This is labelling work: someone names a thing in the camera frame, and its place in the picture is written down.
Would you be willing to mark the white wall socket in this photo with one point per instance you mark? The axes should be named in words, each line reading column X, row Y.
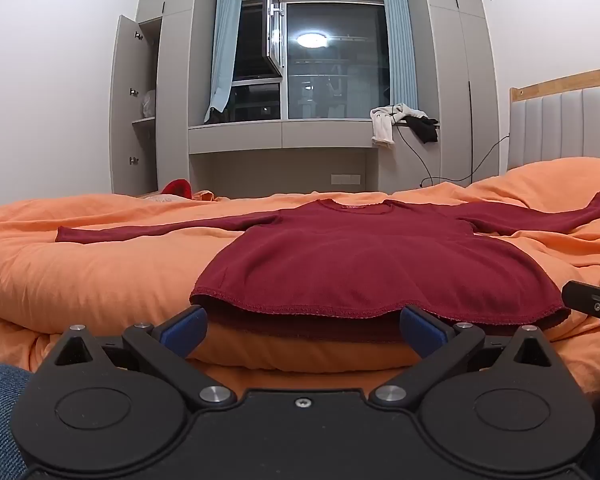
column 346, row 178

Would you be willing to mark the white plastic bag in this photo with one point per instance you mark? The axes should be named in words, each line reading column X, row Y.
column 149, row 104

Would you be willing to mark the white cloth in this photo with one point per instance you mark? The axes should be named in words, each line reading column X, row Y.
column 382, row 127

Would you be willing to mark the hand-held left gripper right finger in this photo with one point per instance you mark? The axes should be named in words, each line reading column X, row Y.
column 420, row 332

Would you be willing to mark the grey padded wooden headboard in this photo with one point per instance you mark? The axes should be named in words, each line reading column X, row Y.
column 565, row 125

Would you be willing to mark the black cloth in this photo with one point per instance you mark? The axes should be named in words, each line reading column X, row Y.
column 426, row 130

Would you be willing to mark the large window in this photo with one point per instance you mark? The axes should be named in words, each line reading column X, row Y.
column 330, row 85

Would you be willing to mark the orange blanket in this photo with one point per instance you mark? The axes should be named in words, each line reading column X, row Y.
column 105, row 270

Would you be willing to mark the pale patterned cloth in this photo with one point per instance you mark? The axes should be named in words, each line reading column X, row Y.
column 155, row 200

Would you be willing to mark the grey built-in wardrobe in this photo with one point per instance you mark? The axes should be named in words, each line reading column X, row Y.
column 180, row 85

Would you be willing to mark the dark red sweater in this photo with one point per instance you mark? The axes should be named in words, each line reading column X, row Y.
column 360, row 270

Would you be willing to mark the open window sash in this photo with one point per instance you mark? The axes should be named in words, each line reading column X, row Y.
column 274, row 30

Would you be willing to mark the light blue curtain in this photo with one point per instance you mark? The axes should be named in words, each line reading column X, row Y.
column 225, row 50
column 401, row 45

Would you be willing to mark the bright red fabric item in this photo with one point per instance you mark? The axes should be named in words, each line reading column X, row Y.
column 177, row 189

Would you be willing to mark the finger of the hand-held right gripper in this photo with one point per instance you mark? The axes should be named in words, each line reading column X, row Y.
column 587, row 296

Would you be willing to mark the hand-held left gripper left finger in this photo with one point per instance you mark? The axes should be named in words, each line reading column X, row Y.
column 185, row 329

